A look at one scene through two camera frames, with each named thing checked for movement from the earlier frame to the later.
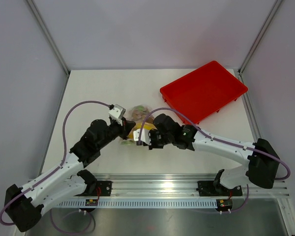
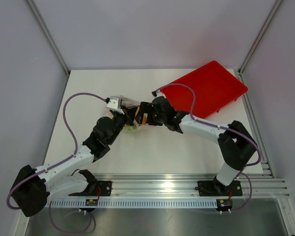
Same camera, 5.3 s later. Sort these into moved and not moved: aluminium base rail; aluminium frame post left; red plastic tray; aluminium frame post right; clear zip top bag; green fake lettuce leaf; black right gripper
Moved: black right gripper; clear zip top bag; green fake lettuce leaf
Not moved: aluminium frame post right; aluminium base rail; red plastic tray; aluminium frame post left
